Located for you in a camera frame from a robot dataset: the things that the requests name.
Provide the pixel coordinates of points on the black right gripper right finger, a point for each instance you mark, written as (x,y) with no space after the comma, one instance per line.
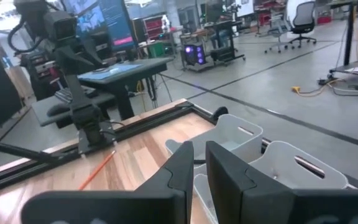
(247,202)

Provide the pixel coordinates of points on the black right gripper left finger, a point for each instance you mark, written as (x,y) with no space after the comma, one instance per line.
(154,202)

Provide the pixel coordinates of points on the orange pencil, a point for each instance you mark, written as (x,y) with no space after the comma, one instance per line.
(97,169)

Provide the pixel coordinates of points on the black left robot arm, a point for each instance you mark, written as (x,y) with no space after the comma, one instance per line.
(82,115)

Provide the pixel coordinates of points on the grey plastic bin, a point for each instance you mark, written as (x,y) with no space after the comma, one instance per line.
(278,165)
(228,130)

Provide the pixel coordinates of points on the black computer mouse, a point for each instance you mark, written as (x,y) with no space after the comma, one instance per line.
(57,110)

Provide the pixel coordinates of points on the blue desk mat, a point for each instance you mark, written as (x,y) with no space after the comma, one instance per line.
(120,70)

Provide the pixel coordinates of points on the black keyboard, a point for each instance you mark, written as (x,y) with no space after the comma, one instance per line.
(67,95)

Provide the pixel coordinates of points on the computer monitor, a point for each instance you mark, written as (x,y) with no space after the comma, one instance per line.
(154,63)

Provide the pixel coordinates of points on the black equipment workbench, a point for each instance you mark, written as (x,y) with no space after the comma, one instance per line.
(225,54)

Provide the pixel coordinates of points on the computer tower purple lights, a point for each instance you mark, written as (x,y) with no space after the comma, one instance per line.
(194,56)

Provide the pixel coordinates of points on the black diagonal support strut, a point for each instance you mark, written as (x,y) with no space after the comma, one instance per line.
(11,150)

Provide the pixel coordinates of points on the green box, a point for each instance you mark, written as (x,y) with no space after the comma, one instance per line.
(157,49)

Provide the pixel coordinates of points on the red shelf unit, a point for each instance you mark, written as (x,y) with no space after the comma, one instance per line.
(154,26)

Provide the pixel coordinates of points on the grey office chair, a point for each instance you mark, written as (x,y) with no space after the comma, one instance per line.
(278,28)

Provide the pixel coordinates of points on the monitor dark blue screen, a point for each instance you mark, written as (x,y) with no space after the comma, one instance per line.
(117,21)

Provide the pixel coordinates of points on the monitor light blue screen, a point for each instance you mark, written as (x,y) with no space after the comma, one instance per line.
(89,18)

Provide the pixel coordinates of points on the black office chair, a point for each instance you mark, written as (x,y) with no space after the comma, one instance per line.
(303,15)

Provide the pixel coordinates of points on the red bin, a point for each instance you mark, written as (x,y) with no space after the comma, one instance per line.
(325,20)

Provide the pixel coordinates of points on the black aluminium table frame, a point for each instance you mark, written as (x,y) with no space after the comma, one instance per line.
(166,116)

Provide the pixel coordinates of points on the black post stand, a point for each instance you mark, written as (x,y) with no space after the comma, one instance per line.
(350,31)

